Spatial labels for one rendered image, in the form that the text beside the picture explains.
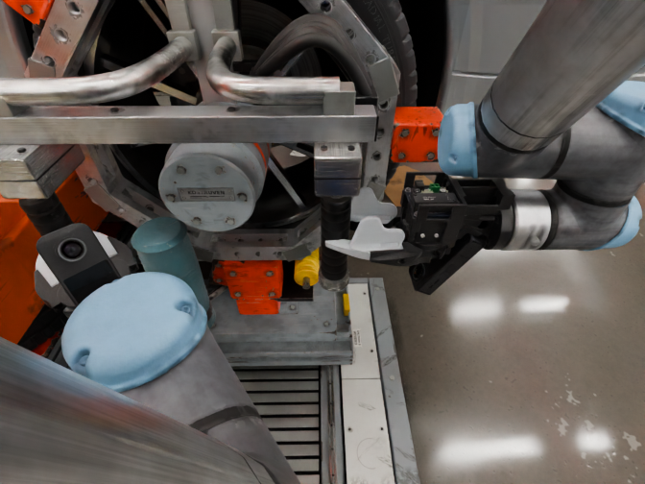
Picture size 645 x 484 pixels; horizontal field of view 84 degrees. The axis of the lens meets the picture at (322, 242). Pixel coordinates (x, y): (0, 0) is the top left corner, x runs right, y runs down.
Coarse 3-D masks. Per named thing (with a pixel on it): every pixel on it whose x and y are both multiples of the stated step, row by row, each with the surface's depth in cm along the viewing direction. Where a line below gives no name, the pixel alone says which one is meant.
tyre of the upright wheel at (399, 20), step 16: (352, 0) 52; (368, 0) 52; (384, 0) 52; (368, 16) 54; (384, 16) 54; (400, 16) 55; (384, 32) 55; (400, 32) 55; (400, 48) 57; (400, 64) 58; (416, 64) 60; (400, 80) 60; (416, 80) 61; (400, 96) 62; (416, 96) 63; (128, 176) 72; (288, 224) 82
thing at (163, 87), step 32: (128, 0) 57; (160, 0) 54; (128, 32) 67; (96, 64) 59; (128, 64) 61; (192, 64) 60; (288, 64) 60; (192, 96) 63; (128, 160) 70; (160, 160) 79; (288, 192) 78; (256, 224) 81
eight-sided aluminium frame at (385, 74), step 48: (96, 0) 45; (336, 0) 45; (48, 48) 49; (384, 48) 53; (384, 96) 53; (96, 144) 63; (384, 144) 59; (96, 192) 64; (144, 192) 71; (192, 240) 73; (240, 240) 80; (288, 240) 76
